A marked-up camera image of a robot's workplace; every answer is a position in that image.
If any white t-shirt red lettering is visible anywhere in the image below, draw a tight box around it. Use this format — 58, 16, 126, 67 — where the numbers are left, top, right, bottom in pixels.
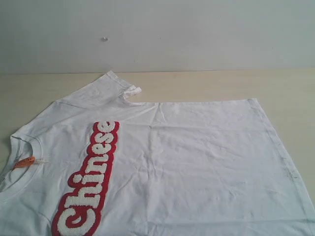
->
0, 72, 315, 236

